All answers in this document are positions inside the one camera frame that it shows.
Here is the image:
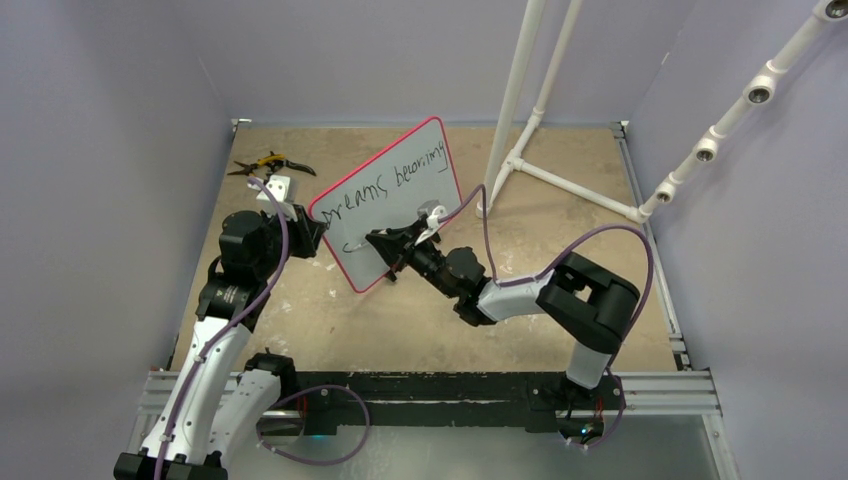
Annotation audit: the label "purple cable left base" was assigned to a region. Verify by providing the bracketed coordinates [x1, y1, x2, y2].
[256, 385, 371, 467]

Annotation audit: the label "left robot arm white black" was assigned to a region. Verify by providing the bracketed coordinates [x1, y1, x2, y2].
[113, 204, 327, 479]

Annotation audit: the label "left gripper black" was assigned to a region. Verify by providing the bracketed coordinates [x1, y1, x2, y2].
[254, 203, 325, 279]

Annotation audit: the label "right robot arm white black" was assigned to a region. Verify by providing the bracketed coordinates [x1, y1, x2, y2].
[366, 225, 646, 407]

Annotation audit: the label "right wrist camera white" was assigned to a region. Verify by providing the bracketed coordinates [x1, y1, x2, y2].
[415, 200, 448, 245]

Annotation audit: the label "yellow black pliers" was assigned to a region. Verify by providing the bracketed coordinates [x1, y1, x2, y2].
[227, 151, 317, 177]

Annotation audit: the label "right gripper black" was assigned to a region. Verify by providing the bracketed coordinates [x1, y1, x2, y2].
[369, 219, 457, 298]

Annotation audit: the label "purple cable base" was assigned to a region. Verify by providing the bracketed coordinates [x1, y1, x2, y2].
[559, 397, 627, 452]
[256, 385, 371, 467]

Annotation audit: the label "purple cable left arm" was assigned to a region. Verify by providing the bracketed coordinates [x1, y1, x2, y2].
[152, 177, 291, 480]

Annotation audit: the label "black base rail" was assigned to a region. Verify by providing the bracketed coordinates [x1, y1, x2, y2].
[282, 371, 627, 437]

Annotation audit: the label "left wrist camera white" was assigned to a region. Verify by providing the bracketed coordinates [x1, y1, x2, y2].
[247, 174, 298, 219]

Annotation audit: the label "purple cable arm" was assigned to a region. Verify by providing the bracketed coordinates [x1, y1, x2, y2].
[443, 184, 656, 399]
[152, 177, 291, 480]

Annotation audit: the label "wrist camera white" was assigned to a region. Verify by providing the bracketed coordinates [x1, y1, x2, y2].
[247, 174, 298, 219]
[415, 200, 448, 245]

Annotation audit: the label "aluminium table frame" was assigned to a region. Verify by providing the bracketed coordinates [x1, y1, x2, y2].
[119, 119, 737, 480]

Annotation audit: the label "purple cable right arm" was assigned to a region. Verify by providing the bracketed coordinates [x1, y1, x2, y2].
[443, 184, 656, 399]

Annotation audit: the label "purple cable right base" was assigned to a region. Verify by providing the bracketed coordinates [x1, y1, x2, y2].
[559, 397, 627, 452]

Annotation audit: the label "whiteboard with red frame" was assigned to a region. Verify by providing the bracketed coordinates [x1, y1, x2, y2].
[307, 116, 462, 293]

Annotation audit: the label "white pvc pipe frame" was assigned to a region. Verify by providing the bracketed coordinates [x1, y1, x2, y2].
[475, 0, 647, 224]

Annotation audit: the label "white pipe rail with fittings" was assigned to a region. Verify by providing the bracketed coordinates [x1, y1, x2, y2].
[652, 0, 848, 208]

